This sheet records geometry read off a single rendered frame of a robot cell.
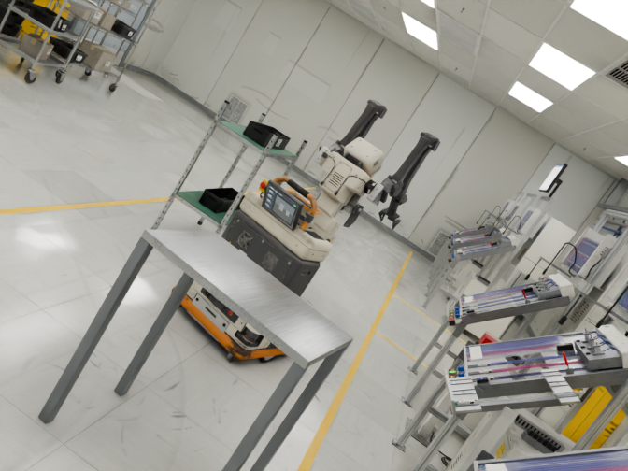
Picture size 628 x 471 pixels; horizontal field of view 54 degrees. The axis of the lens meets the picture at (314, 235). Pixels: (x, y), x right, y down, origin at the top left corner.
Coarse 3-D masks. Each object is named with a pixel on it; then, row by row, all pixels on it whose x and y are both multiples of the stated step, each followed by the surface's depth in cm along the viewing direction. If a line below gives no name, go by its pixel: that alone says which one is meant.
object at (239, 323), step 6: (198, 288) 347; (204, 288) 345; (204, 294) 345; (210, 294) 342; (210, 300) 342; (216, 300) 340; (216, 306) 340; (222, 306) 338; (222, 312) 338; (228, 312) 335; (234, 312) 334; (228, 318) 335; (234, 318) 334; (240, 318) 331; (234, 324) 333; (240, 324) 331; (240, 330) 331
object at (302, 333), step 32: (192, 256) 204; (224, 256) 223; (128, 288) 208; (224, 288) 195; (256, 288) 212; (288, 288) 232; (96, 320) 208; (160, 320) 248; (256, 320) 187; (288, 320) 202; (320, 320) 220; (288, 352) 184; (320, 352) 192; (64, 384) 213; (128, 384) 254; (288, 384) 184; (320, 384) 224; (288, 416) 228
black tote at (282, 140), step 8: (248, 128) 437; (256, 128) 436; (264, 128) 473; (272, 128) 490; (248, 136) 437; (256, 136) 436; (264, 136) 435; (280, 136) 462; (288, 136) 489; (264, 144) 438; (280, 144) 474
